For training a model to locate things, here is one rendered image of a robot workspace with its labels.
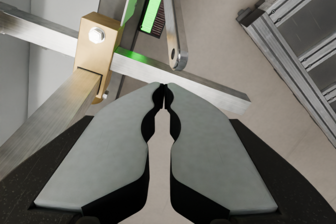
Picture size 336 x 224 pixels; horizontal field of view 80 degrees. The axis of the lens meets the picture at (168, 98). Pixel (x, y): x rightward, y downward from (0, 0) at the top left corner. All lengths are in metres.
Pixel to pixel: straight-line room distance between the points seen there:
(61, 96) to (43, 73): 0.37
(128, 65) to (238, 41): 0.95
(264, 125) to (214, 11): 0.86
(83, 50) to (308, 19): 0.93
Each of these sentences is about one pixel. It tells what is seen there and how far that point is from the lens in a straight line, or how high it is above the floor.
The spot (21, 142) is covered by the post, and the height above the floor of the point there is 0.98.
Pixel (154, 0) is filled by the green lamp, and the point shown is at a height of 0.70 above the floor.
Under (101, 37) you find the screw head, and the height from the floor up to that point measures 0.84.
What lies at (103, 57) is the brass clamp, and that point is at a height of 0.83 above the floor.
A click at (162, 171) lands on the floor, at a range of 1.78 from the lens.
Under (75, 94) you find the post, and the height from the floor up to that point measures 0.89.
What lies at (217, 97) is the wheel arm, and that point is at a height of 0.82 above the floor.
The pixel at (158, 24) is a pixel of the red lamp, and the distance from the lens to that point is 0.41.
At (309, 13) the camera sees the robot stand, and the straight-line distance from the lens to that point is 1.07.
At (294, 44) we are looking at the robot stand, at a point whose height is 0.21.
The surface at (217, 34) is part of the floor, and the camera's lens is 1.16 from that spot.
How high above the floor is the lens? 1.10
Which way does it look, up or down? 58 degrees down
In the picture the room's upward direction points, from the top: 179 degrees counter-clockwise
